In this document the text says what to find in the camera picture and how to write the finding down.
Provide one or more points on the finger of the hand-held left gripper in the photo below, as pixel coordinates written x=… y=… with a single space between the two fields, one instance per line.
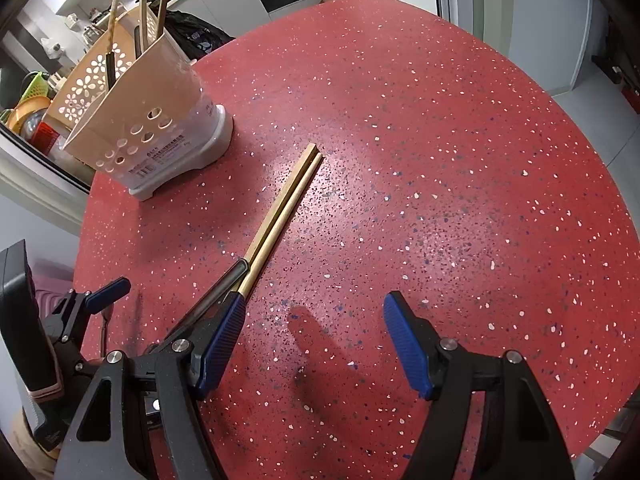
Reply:
x=82 y=360
x=107 y=294

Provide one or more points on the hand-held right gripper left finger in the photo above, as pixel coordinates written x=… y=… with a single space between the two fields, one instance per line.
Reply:
x=222 y=345

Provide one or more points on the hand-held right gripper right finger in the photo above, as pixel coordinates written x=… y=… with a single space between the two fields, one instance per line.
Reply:
x=405 y=345

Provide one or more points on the blue wooden chopstick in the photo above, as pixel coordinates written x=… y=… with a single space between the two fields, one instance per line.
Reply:
x=285 y=215

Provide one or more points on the beige plastic utensil holder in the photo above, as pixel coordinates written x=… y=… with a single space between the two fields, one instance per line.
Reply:
x=150 y=90

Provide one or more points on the person's left hand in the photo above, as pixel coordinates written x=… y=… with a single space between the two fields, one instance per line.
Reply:
x=46 y=391

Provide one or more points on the pink plastic stool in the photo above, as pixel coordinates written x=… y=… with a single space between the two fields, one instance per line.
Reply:
x=50 y=285

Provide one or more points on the orange plastic basin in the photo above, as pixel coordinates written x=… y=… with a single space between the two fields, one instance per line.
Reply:
x=27 y=115

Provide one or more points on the beige floral cutout basket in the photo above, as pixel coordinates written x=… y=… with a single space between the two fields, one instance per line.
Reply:
x=85 y=85

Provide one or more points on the green plastic basin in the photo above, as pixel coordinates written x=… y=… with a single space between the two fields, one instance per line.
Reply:
x=37 y=90

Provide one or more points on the black plastic bag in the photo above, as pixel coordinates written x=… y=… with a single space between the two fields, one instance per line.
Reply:
x=200 y=35

